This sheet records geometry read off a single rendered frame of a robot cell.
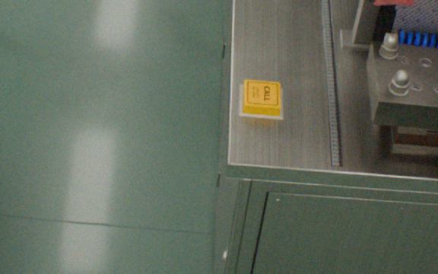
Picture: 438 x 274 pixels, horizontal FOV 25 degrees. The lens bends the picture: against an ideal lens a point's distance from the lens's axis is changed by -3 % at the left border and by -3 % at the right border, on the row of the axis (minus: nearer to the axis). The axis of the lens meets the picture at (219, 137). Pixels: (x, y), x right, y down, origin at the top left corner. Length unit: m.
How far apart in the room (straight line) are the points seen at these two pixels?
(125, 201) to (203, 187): 0.23
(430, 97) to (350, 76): 0.24
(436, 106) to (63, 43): 1.78
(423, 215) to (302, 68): 0.38
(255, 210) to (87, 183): 1.09
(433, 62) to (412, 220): 0.31
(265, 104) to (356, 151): 0.19
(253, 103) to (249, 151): 0.10
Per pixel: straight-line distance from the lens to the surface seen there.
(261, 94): 1.94
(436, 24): 1.98
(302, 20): 2.15
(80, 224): 2.88
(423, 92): 1.87
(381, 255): 2.09
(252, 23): 2.12
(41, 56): 3.34
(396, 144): 1.93
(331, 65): 2.06
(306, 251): 2.06
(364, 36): 2.09
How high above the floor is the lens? 2.29
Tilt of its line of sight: 47 degrees down
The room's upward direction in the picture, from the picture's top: 7 degrees clockwise
